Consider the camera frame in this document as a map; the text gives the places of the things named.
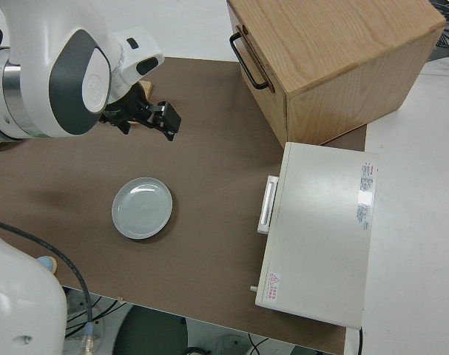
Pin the wooden cabinet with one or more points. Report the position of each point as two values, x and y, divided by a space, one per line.
339 55

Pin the white toaster oven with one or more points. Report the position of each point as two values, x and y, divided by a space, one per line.
320 229

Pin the wooden mug holder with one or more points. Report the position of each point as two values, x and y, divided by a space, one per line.
147 88

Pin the small blue round knob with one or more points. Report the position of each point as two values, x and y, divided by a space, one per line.
48 263

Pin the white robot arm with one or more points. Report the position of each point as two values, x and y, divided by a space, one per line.
35 37

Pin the gray plate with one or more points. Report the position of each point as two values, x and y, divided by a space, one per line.
142 209

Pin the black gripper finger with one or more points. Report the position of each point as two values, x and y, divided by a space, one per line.
125 128
170 118

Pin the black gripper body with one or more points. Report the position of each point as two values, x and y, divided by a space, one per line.
131 107

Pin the dark round floor base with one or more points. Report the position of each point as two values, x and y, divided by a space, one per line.
154 333

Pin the brown table mat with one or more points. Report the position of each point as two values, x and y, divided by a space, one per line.
209 222

